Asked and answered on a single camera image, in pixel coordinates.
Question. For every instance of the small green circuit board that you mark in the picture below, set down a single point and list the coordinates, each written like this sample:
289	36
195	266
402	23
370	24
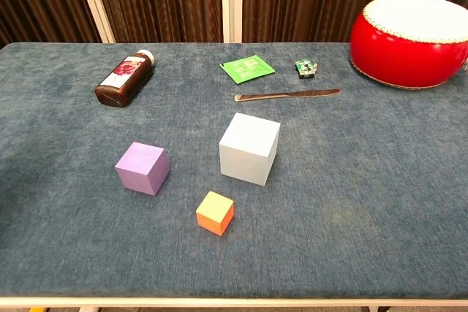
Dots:
305	68

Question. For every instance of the blue fabric table mat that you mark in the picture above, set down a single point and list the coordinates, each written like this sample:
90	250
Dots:
329	180

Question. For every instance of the red drum white skin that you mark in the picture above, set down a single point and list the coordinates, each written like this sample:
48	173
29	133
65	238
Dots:
402	52

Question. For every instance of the purple wooden cube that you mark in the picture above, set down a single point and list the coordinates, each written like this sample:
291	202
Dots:
142	169

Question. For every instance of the small orange cube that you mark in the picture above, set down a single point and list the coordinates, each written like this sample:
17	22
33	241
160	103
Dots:
215	213

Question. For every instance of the dark juice bottle white cap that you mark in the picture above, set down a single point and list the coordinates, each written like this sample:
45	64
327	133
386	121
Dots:
124	78

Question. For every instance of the large light blue cube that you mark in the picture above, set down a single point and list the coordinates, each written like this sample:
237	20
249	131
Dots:
248	147

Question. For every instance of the metal table knife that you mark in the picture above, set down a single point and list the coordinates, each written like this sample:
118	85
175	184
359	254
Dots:
285	95

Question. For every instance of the green foil sachet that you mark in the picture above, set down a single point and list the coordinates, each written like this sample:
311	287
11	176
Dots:
246	69

